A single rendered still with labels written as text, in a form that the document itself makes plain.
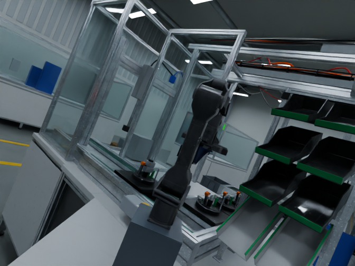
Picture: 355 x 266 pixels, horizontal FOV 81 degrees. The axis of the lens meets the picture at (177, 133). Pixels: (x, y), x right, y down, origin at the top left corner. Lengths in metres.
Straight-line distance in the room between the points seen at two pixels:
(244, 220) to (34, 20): 8.33
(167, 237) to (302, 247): 0.52
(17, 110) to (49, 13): 4.14
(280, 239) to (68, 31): 8.55
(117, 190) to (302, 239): 0.81
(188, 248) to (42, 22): 8.31
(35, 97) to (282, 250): 5.32
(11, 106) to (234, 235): 5.20
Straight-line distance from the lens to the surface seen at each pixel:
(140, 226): 0.57
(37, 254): 0.75
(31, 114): 5.65
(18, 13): 8.60
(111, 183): 1.16
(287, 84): 2.13
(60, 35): 8.75
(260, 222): 0.94
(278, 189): 0.95
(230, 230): 0.92
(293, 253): 0.92
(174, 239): 0.58
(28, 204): 1.82
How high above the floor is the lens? 1.31
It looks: 1 degrees down
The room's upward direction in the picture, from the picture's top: 22 degrees clockwise
